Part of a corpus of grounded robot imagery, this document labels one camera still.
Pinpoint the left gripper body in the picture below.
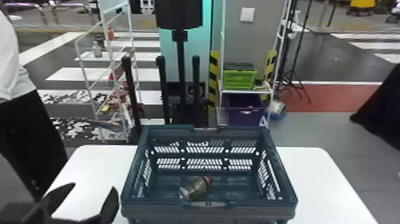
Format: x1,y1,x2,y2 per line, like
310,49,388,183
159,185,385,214
42,217,95,224

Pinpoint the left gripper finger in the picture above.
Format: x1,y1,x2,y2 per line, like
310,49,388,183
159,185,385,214
19,182,76,224
82,186,120,224

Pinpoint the person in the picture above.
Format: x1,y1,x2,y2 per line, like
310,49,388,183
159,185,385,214
0,9,68,203

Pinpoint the green bottle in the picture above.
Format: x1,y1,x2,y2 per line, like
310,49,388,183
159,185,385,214
178,175,215,201

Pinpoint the grey bottle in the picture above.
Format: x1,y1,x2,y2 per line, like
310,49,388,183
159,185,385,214
92,41,103,58

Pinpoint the purple crate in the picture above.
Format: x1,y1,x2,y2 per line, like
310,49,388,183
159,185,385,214
226,93,268,126

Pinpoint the white shelf trolley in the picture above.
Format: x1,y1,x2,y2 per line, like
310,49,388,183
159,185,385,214
216,0,293,127

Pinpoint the green crate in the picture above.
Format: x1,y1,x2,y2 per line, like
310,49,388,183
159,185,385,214
223,62,258,91

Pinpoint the small blue basket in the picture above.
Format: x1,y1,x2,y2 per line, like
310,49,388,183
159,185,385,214
268,99,288,121

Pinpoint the black tripod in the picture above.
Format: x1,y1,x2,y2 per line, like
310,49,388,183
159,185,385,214
276,0,313,104

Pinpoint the white wire rack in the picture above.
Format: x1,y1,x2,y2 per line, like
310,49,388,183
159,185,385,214
74,0,142,145

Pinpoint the yellow black striped post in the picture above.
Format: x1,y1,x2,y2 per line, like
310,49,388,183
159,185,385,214
208,50,220,113
264,49,278,83

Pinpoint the white wall plate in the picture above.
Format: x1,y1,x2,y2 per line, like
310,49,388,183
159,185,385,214
240,7,256,23

